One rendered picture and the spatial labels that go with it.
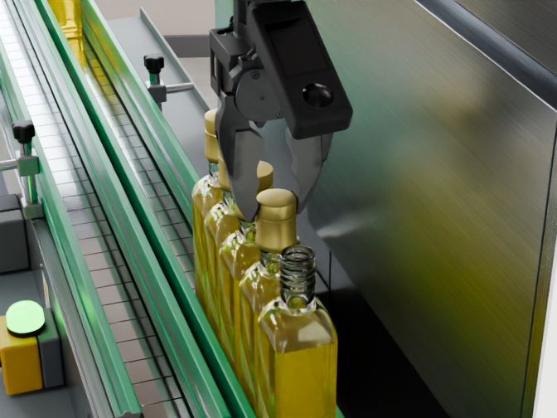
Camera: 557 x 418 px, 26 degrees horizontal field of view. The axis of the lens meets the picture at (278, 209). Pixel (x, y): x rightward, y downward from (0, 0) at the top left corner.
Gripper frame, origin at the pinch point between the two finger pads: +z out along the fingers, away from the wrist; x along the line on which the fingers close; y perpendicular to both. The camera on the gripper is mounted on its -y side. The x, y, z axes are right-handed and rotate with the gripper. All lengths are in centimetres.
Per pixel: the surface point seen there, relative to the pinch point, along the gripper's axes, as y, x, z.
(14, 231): 61, 17, 33
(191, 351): 7.6, 6.0, 18.8
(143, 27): 114, -14, 27
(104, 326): 14.3, 13.1, 18.8
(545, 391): -24.3, -12.5, 4.6
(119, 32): 113, -9, 27
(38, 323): 35, 18, 31
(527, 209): -19.5, -12.2, -8.1
